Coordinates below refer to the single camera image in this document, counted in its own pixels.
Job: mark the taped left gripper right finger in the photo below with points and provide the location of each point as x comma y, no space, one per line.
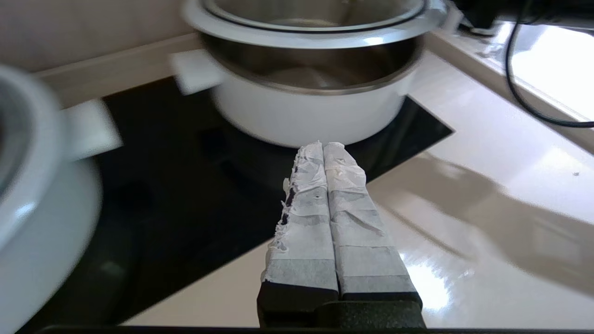
362,241

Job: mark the white cooking pot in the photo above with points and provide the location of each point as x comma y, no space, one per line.
301,120
46,260

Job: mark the glass lid white rim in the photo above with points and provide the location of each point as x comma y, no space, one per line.
37,153
301,39

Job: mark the black induction cooktop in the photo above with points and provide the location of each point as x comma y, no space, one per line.
176,208

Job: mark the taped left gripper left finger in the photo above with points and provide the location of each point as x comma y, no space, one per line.
304,241

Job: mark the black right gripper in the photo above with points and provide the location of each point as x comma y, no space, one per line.
478,13

